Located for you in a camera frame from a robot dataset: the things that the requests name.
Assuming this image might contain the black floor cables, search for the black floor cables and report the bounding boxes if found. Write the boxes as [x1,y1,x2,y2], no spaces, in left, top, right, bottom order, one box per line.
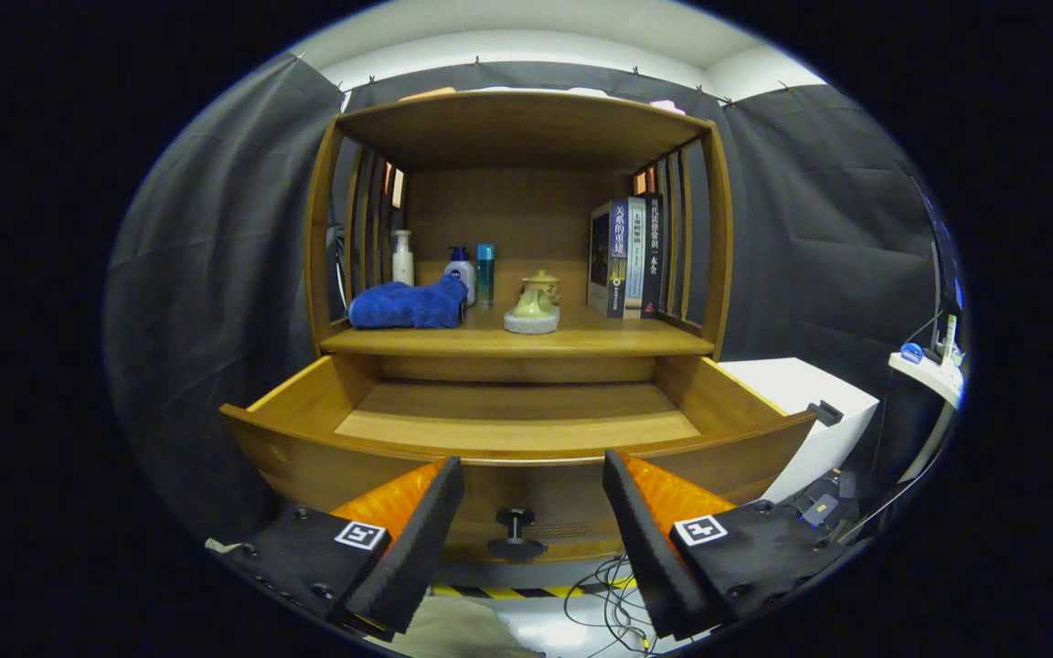
[563,551,674,655]

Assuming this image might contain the black monitor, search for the black monitor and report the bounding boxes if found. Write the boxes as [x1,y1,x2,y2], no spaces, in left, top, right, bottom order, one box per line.
[912,175,968,316]

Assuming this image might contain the black drawer knob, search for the black drawer knob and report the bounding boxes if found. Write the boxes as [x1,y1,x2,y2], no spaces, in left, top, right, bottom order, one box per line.
[487,507,548,562]

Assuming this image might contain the white cabinet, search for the white cabinet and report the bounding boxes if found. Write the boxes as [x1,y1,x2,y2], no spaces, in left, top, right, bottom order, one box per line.
[717,356,881,505]

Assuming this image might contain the book with black spine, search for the book with black spine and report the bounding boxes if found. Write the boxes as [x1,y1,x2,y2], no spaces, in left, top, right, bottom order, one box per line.
[641,192,666,320]

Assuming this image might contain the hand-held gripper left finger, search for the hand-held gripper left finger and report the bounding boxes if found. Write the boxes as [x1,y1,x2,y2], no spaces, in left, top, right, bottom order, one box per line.
[207,455,465,641]

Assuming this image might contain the green ornament with grey base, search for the green ornament with grey base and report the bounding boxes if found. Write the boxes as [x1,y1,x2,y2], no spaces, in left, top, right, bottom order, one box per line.
[503,286,561,335]

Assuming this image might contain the wooden cabinet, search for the wooden cabinet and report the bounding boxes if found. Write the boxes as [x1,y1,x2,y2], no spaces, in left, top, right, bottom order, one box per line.
[303,89,736,586]

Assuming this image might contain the book with blue spine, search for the book with blue spine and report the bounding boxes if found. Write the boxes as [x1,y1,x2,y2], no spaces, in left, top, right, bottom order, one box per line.
[587,200,630,319]

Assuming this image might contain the black device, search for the black device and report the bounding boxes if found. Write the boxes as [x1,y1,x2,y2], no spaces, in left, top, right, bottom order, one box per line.
[792,469,861,545]

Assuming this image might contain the blue towel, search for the blue towel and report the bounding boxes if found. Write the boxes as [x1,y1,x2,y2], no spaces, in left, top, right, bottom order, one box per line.
[348,274,470,330]

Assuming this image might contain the yellow black floor tape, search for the yellow black floor tape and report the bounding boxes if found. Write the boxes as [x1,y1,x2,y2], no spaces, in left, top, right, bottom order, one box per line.
[431,576,637,601]

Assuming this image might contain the book with white spine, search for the book with white spine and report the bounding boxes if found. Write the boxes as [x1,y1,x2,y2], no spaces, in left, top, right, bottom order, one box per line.
[623,196,648,320]

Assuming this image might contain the white side table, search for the white side table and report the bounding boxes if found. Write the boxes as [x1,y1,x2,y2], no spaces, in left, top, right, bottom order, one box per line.
[888,352,966,485]

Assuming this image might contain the white lotion bottle blue cap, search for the white lotion bottle blue cap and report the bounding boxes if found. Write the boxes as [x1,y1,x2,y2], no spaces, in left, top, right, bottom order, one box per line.
[443,246,477,307]

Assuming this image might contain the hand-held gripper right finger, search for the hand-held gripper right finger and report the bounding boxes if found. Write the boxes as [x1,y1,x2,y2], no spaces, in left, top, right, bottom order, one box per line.
[601,448,856,641]

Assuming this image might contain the wooden drawer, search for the wooden drawer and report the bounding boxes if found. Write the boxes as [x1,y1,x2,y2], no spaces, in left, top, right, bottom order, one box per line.
[219,354,818,565]

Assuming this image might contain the beige lidded tea cup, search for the beige lidded tea cup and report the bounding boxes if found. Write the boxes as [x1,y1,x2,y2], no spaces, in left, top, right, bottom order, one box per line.
[524,269,562,307]

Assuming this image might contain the white pump bottle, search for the white pump bottle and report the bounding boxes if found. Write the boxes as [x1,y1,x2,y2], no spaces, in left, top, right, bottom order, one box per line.
[391,228,416,287]

